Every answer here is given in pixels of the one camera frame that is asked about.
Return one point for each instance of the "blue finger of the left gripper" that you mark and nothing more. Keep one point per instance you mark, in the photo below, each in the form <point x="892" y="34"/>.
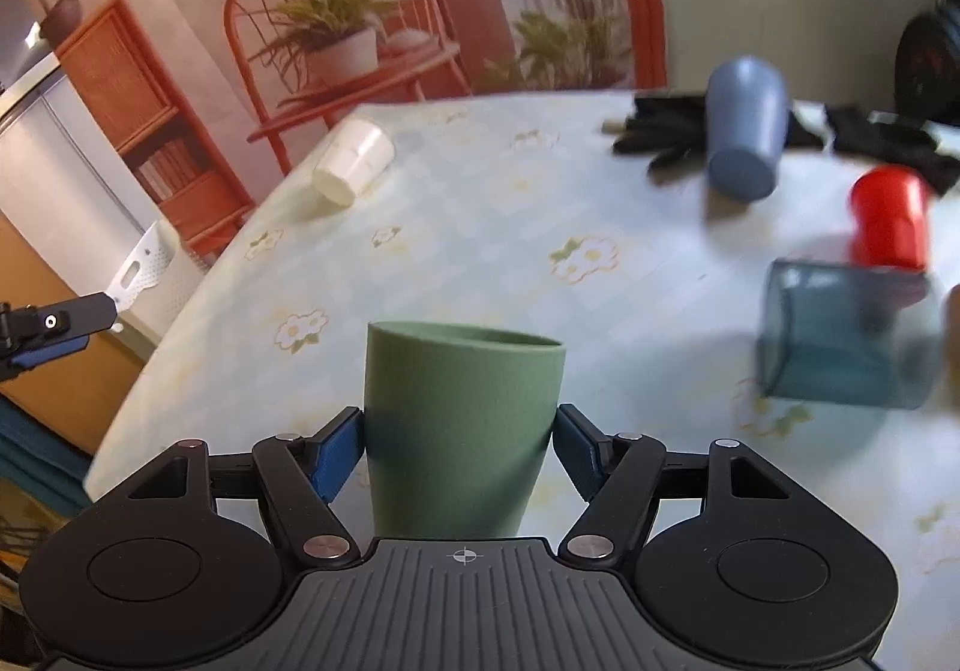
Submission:
<point x="32" y="336"/>

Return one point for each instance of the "black glove under cup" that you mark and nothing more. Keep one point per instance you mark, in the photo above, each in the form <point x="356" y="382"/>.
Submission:
<point x="668" y="130"/>

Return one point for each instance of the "white perforated laundry basket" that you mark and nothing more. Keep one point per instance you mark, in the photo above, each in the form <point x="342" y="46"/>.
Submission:
<point x="155" y="282"/>

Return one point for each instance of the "floral tablecloth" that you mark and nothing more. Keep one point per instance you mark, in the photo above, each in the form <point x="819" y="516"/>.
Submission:
<point x="515" y="213"/>

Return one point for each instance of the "red plastic cup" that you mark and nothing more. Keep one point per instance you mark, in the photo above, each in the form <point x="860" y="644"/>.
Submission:
<point x="890" y="206"/>

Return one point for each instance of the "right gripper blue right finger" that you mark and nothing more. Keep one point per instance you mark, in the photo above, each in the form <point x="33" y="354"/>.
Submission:
<point x="617" y="477"/>

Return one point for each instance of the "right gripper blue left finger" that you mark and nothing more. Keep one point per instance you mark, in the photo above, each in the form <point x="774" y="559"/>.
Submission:
<point x="299" y="479"/>

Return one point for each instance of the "white paper cup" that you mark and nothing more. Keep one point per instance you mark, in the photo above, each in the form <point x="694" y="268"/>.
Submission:
<point x="353" y="156"/>

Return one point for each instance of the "printed room backdrop cloth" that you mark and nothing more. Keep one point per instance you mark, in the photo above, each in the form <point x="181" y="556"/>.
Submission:
<point x="208" y="102"/>

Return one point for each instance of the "blue-grey plastic cup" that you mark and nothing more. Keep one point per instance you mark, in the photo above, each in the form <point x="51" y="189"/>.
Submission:
<point x="747" y="111"/>

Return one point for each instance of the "green plastic cup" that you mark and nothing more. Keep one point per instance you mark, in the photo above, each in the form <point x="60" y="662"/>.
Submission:
<point x="456" y="423"/>

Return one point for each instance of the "beige paper cup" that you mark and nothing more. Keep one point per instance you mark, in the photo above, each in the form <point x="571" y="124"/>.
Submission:
<point x="952" y="325"/>

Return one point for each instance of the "black exercise bike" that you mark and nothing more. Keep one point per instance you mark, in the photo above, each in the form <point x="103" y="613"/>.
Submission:
<point x="926" y="66"/>

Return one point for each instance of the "teal transparent square cup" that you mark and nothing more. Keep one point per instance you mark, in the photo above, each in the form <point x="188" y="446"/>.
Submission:
<point x="859" y="336"/>

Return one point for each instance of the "black glove right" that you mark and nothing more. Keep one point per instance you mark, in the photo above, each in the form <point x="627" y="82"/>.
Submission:
<point x="901" y="142"/>

